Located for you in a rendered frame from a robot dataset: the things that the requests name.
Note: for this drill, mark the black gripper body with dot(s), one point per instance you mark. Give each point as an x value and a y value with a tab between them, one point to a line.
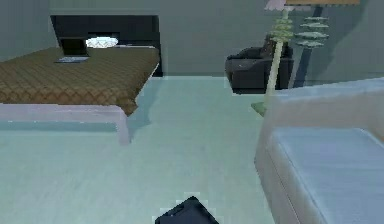
187	212

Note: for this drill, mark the black armchair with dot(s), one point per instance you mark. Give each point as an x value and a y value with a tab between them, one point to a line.
253	70

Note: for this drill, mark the pale grey sofa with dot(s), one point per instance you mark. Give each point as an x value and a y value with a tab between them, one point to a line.
326	150

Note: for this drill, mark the bed with brown quilt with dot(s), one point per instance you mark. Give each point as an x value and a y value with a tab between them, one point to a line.
83	78

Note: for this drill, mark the pale green floor lamp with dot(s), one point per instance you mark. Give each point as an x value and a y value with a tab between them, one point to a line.
276	66

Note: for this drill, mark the white pillow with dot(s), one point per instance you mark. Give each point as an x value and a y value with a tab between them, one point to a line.
101	42

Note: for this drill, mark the black laptop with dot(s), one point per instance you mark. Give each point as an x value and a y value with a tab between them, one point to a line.
73	50

